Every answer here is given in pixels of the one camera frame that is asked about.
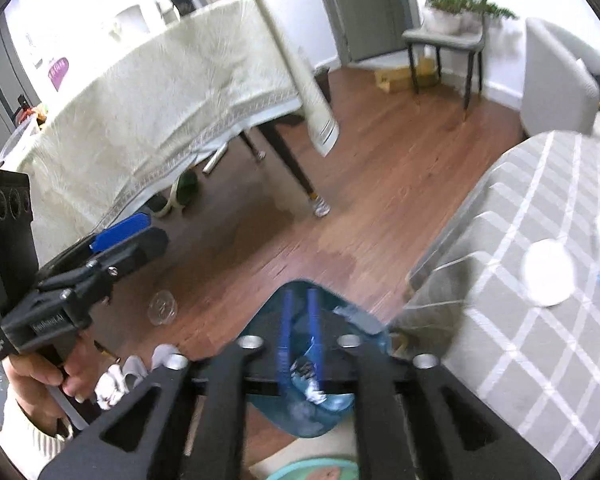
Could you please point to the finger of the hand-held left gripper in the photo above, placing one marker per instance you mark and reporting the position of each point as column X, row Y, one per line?
column 140, row 247
column 120, row 230

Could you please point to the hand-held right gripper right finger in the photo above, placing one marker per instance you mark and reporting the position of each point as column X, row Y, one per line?
column 315, row 330

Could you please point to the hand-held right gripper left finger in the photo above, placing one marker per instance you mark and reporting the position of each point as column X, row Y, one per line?
column 286, row 330

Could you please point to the foil wrapper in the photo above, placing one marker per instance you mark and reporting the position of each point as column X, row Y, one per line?
column 301, row 375

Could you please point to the teal plastic bin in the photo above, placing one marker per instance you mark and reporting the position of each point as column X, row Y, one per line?
column 330, row 410

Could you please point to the person's left forearm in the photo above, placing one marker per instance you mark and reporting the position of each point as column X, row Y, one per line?
column 25, row 445

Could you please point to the person's left hand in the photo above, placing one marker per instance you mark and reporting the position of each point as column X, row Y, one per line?
column 35, row 385

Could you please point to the dark round pot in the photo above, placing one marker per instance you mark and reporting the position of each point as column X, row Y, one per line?
column 157, row 206

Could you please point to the clear plastic cup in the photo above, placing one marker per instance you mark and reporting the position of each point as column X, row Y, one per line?
column 163, row 306

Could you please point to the black gold-tipped chair leg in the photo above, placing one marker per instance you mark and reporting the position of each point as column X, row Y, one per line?
column 107, row 352

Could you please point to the silver rolled tube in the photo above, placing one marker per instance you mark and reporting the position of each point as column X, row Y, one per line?
column 215, row 159

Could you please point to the clear plastic bowl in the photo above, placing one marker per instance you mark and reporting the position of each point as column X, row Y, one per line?
column 20, row 137

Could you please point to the white socks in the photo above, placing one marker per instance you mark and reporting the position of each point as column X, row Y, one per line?
column 109, row 387

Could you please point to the cream patterned tablecloth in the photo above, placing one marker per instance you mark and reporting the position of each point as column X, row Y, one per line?
column 155, row 85

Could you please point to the purple label sign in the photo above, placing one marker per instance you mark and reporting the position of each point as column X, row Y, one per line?
column 59, row 74

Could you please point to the dark wooden table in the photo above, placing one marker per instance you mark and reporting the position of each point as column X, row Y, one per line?
column 290, row 160

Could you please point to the dark grey cabinet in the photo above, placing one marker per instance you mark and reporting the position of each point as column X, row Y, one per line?
column 0, row 85

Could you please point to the grey checked blanket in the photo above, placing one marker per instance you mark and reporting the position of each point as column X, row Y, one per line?
column 530, row 360

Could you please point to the white round lid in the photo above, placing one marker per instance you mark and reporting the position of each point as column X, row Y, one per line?
column 547, row 272

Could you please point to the flat cardboard box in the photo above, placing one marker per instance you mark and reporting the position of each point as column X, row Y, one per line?
column 397, row 80

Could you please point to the grey dining chair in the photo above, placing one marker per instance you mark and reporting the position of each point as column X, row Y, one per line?
column 445, row 37

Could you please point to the grey door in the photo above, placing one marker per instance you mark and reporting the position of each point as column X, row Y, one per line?
column 375, row 10

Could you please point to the potted green plant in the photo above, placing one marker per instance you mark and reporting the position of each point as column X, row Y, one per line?
column 450, row 20

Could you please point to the light grey armchair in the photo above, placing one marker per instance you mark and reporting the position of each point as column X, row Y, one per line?
column 555, row 90

